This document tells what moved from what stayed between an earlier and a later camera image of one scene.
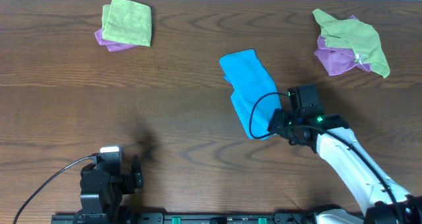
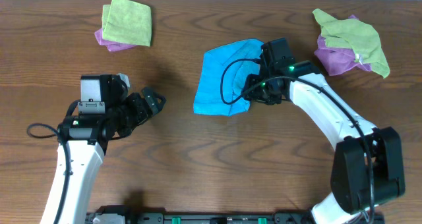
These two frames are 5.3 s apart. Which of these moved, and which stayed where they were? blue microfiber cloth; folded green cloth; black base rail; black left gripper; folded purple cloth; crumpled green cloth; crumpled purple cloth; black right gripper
Moved: black left gripper; black right gripper; blue microfiber cloth
Stayed: black base rail; crumpled purple cloth; folded green cloth; folded purple cloth; crumpled green cloth
